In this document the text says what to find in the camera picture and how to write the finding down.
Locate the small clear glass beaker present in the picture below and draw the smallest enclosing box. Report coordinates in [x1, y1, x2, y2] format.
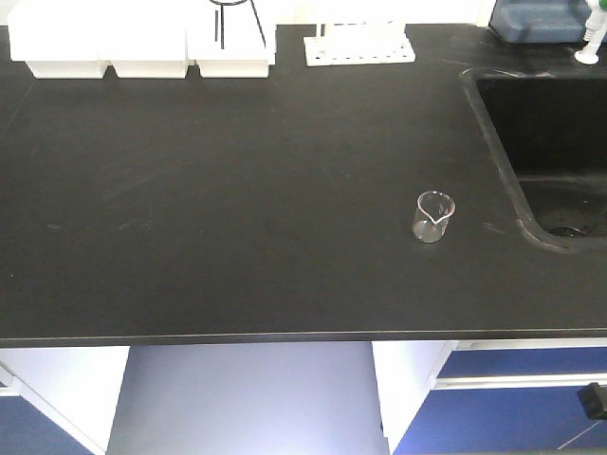
[412, 191, 456, 244]

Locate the white right storage bin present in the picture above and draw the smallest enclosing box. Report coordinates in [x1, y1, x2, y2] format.
[186, 1, 277, 78]

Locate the white storage bin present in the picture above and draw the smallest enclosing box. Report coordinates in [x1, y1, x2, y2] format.
[7, 1, 109, 79]
[99, 11, 189, 79]
[186, 1, 277, 78]

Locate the white middle storage bin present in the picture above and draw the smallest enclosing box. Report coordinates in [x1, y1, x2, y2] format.
[99, 11, 189, 79]

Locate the white left storage bin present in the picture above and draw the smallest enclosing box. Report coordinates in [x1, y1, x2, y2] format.
[7, 1, 109, 79]

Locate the white test tube rack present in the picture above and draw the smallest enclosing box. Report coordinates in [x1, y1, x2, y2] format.
[303, 20, 416, 66]

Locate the black lab sink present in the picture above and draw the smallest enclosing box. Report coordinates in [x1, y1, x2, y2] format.
[461, 68, 606, 253]

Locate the blue left cabinet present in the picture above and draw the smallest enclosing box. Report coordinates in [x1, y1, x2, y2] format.
[1, 346, 129, 454]

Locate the blue plastic container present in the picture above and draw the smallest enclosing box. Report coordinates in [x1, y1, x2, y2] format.
[489, 0, 591, 44]

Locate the black object at edge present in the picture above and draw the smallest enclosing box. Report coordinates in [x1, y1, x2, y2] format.
[577, 382, 607, 420]

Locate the white green lab faucet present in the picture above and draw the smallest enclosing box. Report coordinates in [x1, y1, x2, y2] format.
[574, 0, 606, 65]

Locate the black metal ring stand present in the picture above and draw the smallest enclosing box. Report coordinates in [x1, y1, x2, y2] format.
[211, 0, 267, 50]

